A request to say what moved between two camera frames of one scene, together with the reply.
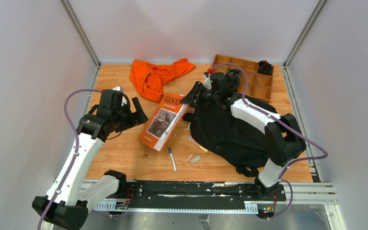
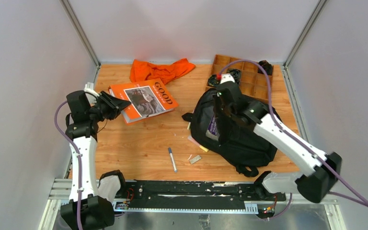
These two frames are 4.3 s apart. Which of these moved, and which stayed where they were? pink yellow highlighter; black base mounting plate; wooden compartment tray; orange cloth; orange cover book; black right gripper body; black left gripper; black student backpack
Moved: black left gripper; orange cover book; black right gripper body
Stayed: wooden compartment tray; black student backpack; orange cloth; black base mounting plate; pink yellow highlighter
